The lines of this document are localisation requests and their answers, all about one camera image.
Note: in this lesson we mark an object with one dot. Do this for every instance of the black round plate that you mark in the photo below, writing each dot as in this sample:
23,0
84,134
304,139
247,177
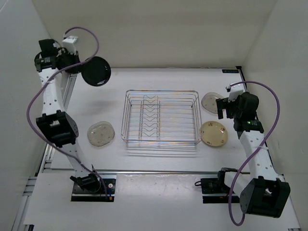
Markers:
96,72

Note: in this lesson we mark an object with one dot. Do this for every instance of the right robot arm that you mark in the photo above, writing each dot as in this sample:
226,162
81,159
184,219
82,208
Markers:
264,194

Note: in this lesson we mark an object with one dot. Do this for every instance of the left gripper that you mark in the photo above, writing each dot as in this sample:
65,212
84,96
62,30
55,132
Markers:
76,57

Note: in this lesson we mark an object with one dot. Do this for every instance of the clear glass plate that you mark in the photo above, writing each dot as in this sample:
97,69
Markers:
100,133
209,101

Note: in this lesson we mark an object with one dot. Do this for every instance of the chrome wire dish rack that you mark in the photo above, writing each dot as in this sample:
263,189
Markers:
161,117

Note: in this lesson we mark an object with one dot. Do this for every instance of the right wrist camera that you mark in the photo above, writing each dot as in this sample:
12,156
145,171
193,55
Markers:
234,91

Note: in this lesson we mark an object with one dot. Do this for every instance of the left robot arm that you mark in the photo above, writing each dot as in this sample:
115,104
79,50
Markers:
57,127

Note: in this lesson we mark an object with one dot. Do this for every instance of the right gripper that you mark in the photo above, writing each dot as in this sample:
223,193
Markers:
223,104

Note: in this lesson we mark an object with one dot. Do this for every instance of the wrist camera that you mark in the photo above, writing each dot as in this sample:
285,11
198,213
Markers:
234,91
70,44

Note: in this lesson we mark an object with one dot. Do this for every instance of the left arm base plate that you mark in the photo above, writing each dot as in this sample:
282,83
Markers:
92,190

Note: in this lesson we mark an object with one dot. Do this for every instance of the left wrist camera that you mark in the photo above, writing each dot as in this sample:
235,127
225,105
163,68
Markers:
70,44

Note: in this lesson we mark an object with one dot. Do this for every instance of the beige ceramic plate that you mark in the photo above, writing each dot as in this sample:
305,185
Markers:
213,133

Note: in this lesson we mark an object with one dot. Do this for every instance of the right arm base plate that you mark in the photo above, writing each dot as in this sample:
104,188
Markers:
212,191

